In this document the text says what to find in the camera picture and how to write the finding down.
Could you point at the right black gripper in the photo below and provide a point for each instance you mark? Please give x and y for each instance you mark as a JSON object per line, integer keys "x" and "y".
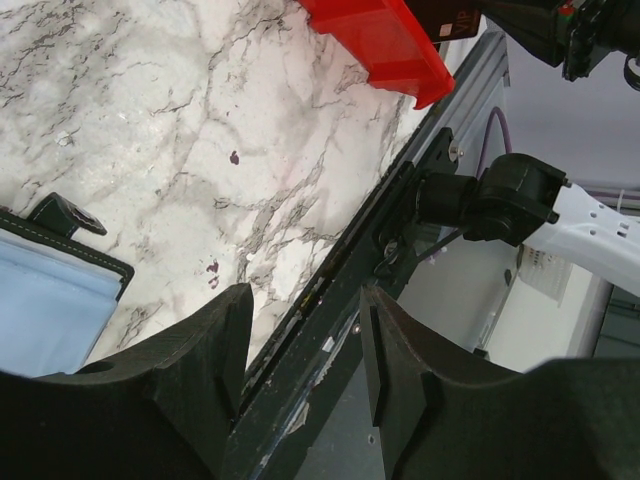
{"x": 575, "y": 35}

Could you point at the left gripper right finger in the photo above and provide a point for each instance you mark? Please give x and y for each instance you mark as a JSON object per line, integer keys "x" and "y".
{"x": 445, "y": 413}

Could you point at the aluminium mounting rail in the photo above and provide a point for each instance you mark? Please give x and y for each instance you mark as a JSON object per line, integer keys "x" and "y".
{"x": 479, "y": 66}

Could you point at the red plastic bin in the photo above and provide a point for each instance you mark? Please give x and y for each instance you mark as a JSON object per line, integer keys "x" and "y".
{"x": 388, "y": 41}

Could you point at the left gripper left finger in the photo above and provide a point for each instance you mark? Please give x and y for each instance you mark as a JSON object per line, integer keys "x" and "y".
{"x": 161, "y": 409}

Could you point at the black leather card holder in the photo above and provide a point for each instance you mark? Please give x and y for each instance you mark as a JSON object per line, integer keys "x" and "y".
{"x": 57, "y": 295}

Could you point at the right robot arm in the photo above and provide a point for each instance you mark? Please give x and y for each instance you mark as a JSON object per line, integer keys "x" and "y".
{"x": 521, "y": 200}

